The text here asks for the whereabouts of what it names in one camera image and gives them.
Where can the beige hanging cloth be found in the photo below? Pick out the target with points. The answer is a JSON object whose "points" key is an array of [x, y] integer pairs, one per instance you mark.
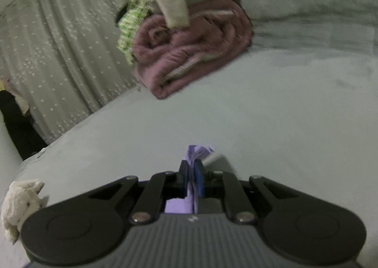
{"points": [[21, 101]]}

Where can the grey star-print curtain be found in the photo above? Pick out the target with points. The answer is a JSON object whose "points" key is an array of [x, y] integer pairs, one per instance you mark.
{"points": [[59, 49]]}

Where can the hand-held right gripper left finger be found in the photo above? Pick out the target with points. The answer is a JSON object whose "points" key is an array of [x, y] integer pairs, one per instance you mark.
{"points": [[184, 179]]}

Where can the black hanging garment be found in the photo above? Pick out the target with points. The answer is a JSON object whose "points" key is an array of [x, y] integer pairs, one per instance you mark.
{"points": [[17, 129]]}

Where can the white plush dog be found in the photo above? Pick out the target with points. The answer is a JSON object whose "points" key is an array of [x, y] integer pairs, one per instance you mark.
{"points": [[17, 206]]}

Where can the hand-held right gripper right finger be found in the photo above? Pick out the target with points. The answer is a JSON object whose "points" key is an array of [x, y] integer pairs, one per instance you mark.
{"points": [[199, 179]]}

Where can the pink folded quilt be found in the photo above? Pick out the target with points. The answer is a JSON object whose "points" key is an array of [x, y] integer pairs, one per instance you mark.
{"points": [[192, 58]]}

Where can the green checked cloth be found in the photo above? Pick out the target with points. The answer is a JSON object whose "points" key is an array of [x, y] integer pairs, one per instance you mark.
{"points": [[130, 25]]}

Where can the purple garment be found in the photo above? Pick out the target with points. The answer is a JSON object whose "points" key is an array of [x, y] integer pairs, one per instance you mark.
{"points": [[196, 152]]}

